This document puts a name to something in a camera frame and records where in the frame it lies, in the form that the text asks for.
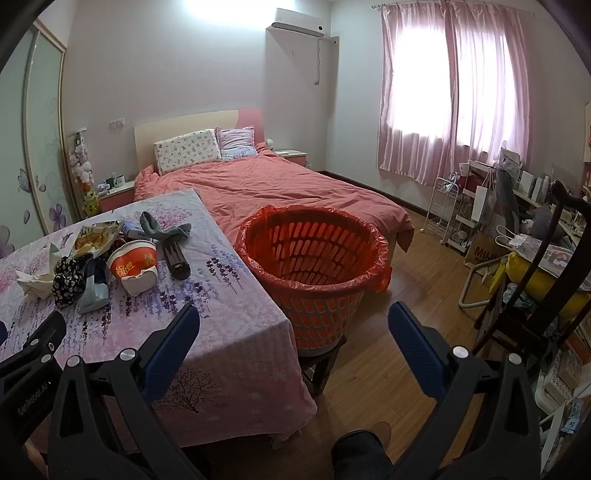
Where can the yellow green plush toy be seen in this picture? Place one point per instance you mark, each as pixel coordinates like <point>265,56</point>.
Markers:
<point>91,201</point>

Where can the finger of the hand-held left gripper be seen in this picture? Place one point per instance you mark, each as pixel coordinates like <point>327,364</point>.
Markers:
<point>46,332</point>

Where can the cream pink headboard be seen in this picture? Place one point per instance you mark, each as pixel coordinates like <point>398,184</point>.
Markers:
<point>184,122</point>

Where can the white storage cart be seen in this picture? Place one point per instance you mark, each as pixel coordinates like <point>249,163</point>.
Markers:
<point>466,217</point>

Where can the blue tissue pack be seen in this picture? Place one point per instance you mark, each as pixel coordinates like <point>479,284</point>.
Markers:
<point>134,229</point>

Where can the pink nightstand with mug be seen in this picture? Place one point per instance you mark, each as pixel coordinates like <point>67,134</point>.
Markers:
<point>117,196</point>

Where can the dark wooden stool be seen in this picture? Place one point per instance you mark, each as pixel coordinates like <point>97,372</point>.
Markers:
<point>323,369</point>

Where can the white tube chair frame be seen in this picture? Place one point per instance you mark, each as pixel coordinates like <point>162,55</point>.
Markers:
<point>466,288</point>

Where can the bed with pink duvet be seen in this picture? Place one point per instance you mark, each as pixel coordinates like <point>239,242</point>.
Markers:
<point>286,189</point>

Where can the white paper bag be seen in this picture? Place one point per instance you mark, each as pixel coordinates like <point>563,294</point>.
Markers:
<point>482,201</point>

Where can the striped pink pillow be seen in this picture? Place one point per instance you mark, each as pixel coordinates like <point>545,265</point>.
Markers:
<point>236,141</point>

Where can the pink nightstand with book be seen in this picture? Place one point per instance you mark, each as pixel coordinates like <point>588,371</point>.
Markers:
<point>291,156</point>

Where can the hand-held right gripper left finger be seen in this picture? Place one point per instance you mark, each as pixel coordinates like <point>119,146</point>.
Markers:
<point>173,341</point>

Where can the brown paper bag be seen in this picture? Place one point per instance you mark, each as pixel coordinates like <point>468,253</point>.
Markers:
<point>480,251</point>

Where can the pale green packet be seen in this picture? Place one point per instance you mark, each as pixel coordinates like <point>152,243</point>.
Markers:
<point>92,295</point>

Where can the white tissue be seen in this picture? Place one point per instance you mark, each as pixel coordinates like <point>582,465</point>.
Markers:
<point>39,279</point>

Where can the person's leg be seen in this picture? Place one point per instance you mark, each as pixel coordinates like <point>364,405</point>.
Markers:
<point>360,457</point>

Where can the dark umbrella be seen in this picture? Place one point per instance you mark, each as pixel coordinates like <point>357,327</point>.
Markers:
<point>176,261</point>

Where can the white air conditioner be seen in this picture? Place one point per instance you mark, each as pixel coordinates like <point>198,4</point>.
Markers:
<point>298,23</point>

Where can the yellow snack bag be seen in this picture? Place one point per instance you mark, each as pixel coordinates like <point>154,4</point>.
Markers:
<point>92,237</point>

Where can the grey sock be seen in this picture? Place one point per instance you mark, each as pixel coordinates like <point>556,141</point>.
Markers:
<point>159,228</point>

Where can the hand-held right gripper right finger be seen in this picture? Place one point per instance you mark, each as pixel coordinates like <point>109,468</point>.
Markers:
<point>415,341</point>

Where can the floral white pillow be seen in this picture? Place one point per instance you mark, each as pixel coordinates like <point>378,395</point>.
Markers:
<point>187,150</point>

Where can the pink curtain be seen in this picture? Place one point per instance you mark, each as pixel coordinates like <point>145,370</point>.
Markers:
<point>489,92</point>

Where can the red white noodle cup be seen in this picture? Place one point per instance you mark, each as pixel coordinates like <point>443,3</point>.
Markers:
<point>131,265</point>

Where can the floral purple tablecloth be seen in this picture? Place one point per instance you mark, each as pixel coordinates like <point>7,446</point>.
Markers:
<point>231,323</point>

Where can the hanging plush toys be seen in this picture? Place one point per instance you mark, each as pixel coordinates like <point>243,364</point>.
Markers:
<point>82,161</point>

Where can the dark wooden chair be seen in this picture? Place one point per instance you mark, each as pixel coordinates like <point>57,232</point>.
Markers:
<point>531,272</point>

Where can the sliding wardrobe with flower print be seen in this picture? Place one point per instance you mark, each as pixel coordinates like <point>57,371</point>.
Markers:
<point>41,138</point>

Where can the black polka dot scrunchie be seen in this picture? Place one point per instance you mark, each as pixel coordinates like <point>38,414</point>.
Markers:
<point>67,281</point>

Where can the orange plastic laundry basket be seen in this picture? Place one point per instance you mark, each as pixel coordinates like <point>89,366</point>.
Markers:
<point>318,318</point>

